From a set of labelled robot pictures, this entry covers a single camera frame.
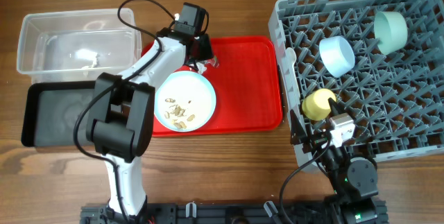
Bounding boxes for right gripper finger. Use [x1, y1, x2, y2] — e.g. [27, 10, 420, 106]
[290, 110, 307, 145]
[328, 98, 342, 116]

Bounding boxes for white tissue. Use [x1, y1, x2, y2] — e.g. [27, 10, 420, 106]
[187, 62, 207, 75]

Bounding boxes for red snack wrapper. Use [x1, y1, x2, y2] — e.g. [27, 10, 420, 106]
[204, 55, 219, 68]

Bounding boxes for yellow cup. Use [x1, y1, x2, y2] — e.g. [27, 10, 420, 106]
[302, 89, 336, 121]

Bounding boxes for light blue small bowl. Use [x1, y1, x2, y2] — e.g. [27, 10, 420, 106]
[319, 36, 355, 78]

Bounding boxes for white plastic spoon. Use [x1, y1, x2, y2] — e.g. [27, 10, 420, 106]
[285, 47, 297, 71]

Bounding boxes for mint green bowl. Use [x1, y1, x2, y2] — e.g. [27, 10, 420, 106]
[374, 12, 408, 55]

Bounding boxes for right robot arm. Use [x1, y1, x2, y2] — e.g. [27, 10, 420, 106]
[280, 98, 379, 223]

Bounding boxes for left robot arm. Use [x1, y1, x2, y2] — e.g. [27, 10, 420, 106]
[73, 3, 214, 223]

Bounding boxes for grey dishwasher rack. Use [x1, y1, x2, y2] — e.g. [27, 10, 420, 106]
[268, 0, 443, 162]

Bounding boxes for light blue plate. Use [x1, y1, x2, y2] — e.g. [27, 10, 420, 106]
[155, 71, 216, 132]

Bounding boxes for red serving tray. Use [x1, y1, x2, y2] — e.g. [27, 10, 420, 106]
[139, 35, 284, 138]

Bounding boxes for peanut shells pile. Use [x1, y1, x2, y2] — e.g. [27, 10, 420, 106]
[164, 98, 196, 130]

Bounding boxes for white scrap in bin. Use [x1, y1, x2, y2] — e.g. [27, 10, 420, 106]
[82, 52, 99, 69]

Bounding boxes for clear plastic bin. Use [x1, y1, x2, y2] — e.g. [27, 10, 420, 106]
[17, 8, 142, 83]

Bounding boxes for black plastic tray bin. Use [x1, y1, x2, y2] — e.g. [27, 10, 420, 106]
[21, 80, 124, 148]

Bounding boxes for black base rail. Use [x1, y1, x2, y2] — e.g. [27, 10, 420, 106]
[80, 200, 389, 224]

